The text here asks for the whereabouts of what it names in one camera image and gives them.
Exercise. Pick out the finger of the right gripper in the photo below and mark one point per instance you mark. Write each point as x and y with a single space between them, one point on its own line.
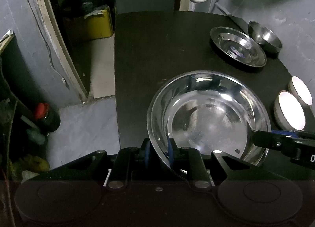
287 142

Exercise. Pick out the yellow bin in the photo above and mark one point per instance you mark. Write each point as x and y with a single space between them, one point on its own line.
98 24

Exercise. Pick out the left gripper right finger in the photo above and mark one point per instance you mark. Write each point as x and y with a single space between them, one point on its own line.
173 152

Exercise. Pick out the red capped dark jar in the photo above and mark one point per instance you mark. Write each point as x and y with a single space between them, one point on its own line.
47 118

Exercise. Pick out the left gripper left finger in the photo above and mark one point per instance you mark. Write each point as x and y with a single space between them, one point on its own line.
144 150

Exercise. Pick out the small steel bowl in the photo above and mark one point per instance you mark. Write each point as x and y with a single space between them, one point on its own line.
267 39

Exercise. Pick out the white bowl red rim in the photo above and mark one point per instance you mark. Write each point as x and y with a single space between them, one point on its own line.
288 112
300 91

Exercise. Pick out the steel cleaver knife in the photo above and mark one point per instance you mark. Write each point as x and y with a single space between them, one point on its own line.
239 21

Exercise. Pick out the small steel plate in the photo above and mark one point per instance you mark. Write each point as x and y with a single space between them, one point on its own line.
238 46

